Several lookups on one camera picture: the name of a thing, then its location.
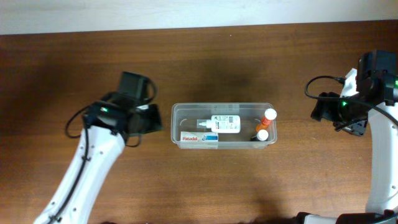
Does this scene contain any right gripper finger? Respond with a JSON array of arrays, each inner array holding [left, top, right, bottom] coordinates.
[[310, 104, 325, 121], [319, 92, 341, 101]]

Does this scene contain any white Panadol box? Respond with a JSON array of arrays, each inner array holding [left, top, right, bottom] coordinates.
[[180, 131, 219, 143]]

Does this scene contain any orange tube white cap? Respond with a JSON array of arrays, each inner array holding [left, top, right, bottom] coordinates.
[[256, 108, 277, 132]]

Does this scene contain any dark bottle white cap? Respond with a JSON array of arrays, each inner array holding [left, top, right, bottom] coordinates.
[[250, 129, 269, 141]]

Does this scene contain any white spray bottle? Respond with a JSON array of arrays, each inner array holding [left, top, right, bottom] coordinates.
[[197, 115, 241, 134]]

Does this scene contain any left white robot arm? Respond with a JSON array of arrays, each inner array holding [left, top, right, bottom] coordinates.
[[35, 72, 162, 223]]

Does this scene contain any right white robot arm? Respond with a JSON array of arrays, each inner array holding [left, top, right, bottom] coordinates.
[[295, 50, 397, 223]]

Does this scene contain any clear plastic container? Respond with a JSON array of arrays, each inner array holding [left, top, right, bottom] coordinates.
[[171, 103, 277, 149]]

